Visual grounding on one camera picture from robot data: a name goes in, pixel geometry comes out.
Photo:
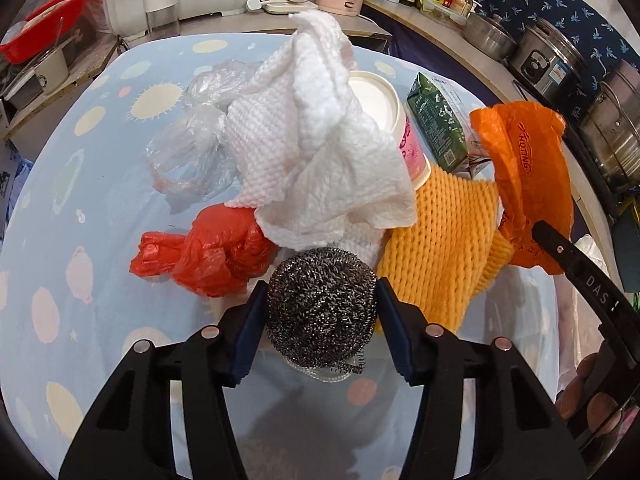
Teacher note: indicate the steel rice cooker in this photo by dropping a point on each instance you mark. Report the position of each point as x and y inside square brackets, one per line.
[550, 68]

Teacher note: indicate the blue patterned wall cloth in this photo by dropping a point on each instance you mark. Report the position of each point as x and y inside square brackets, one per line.
[596, 39]

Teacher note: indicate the large steel steamer pot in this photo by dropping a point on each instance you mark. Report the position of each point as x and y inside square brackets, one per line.
[610, 130]

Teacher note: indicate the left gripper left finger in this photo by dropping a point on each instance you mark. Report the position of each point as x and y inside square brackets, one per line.
[127, 434]

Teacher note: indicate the dark teal basin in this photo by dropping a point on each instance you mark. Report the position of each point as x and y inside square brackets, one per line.
[626, 242]

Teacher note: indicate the white plug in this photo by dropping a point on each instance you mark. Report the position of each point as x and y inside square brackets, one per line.
[253, 5]

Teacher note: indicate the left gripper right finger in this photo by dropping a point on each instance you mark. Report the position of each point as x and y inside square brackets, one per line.
[518, 434]

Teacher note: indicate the trash bin with white liner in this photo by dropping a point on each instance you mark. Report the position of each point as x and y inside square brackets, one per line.
[579, 334]

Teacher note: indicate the pink paper cup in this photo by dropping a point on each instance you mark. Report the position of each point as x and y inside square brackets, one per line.
[379, 100]

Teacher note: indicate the red plastic bag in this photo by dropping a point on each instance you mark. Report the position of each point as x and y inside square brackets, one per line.
[224, 249]

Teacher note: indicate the steel wool scrubber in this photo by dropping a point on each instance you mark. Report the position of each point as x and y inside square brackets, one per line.
[321, 312]

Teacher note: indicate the clear plastic bag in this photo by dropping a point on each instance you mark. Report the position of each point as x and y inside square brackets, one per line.
[189, 160]

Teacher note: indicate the orange plastic bag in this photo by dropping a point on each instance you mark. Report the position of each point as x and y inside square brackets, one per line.
[524, 142]

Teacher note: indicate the small steel pot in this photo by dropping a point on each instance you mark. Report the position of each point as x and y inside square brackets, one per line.
[488, 36]

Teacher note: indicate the red plastic basin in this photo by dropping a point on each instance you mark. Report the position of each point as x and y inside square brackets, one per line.
[43, 29]

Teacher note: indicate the orange foam fruit net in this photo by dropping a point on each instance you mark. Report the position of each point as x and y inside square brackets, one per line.
[452, 253]

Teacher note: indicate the green drink carton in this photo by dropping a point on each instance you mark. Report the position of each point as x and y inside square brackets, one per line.
[441, 108]

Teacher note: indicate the white paper towel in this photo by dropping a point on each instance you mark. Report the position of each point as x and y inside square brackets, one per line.
[312, 164]

